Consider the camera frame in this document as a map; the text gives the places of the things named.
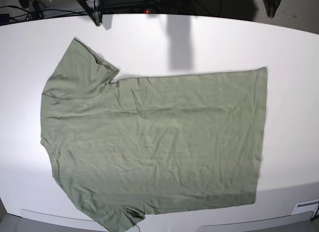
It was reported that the green T-shirt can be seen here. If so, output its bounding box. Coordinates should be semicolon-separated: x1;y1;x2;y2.
40;39;268;232

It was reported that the black power adapter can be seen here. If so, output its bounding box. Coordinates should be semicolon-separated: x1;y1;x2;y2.
0;13;10;23

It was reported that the black aluminium frame rail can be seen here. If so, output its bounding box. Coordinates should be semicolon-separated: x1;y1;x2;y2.
103;0;195;14

